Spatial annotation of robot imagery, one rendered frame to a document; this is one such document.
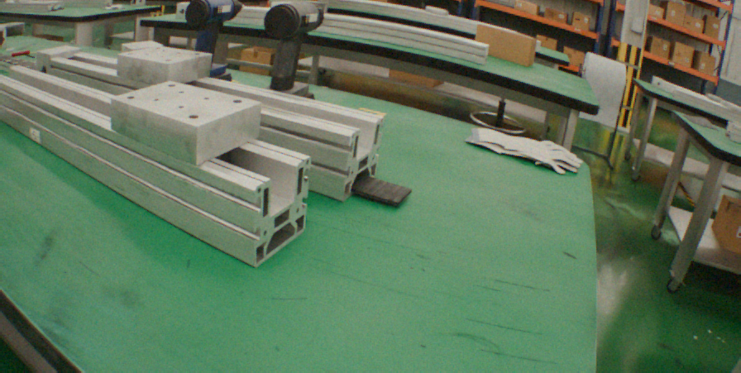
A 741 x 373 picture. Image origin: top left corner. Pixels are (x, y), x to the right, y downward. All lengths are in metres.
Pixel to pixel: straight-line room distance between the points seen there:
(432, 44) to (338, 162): 1.52
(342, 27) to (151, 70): 1.52
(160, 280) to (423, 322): 0.24
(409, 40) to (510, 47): 0.59
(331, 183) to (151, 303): 0.31
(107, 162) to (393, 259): 0.38
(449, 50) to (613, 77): 2.21
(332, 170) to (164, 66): 0.32
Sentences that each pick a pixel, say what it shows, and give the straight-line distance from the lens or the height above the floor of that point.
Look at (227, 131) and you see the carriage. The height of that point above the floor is 0.89.
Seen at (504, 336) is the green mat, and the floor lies 0.78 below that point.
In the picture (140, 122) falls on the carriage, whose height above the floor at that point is 0.89.
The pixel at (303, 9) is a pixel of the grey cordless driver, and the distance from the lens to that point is 0.81.
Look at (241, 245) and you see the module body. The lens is 0.47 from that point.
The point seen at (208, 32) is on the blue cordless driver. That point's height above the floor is 0.92.
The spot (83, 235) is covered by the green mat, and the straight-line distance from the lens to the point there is 0.53.
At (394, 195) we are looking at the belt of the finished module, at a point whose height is 0.79.
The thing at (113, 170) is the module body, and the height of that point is 0.81.
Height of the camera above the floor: 1.05
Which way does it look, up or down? 21 degrees down
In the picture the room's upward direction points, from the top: 9 degrees clockwise
